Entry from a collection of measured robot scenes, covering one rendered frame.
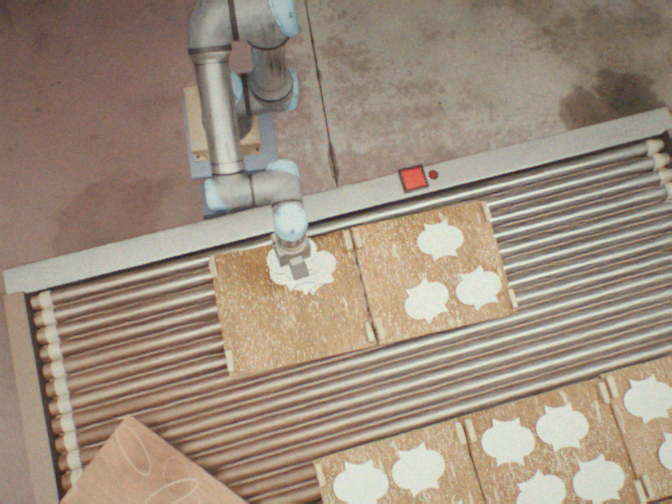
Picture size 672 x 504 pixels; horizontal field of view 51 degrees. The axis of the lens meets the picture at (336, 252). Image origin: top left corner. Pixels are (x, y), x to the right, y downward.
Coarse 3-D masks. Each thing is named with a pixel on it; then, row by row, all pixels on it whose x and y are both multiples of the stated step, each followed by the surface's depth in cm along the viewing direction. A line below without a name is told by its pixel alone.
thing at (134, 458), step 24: (120, 432) 176; (144, 432) 176; (96, 456) 174; (120, 456) 175; (144, 456) 175; (168, 456) 175; (96, 480) 173; (120, 480) 173; (144, 480) 173; (168, 480) 174; (192, 480) 174; (216, 480) 174
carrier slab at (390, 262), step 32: (384, 224) 206; (416, 224) 206; (448, 224) 207; (480, 224) 207; (384, 256) 203; (416, 256) 203; (448, 256) 204; (480, 256) 204; (384, 288) 200; (448, 288) 201; (384, 320) 198; (416, 320) 198; (448, 320) 199; (480, 320) 199
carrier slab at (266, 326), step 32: (224, 256) 200; (256, 256) 201; (352, 256) 202; (224, 288) 198; (256, 288) 198; (288, 288) 199; (320, 288) 199; (352, 288) 200; (224, 320) 196; (256, 320) 196; (288, 320) 196; (320, 320) 197; (352, 320) 197; (256, 352) 194; (288, 352) 194; (320, 352) 194
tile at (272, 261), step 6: (312, 246) 187; (270, 252) 186; (312, 252) 187; (270, 258) 186; (276, 258) 186; (312, 258) 186; (270, 264) 185; (276, 264) 185; (306, 264) 186; (276, 270) 185; (282, 270) 185; (288, 270) 185; (288, 276) 185
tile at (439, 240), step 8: (424, 224) 205; (440, 224) 205; (424, 232) 204; (432, 232) 204; (440, 232) 205; (448, 232) 205; (456, 232) 205; (424, 240) 204; (432, 240) 204; (440, 240) 204; (448, 240) 204; (456, 240) 204; (424, 248) 203; (432, 248) 203; (440, 248) 203; (448, 248) 203; (456, 248) 203; (432, 256) 203; (440, 256) 203; (456, 256) 203
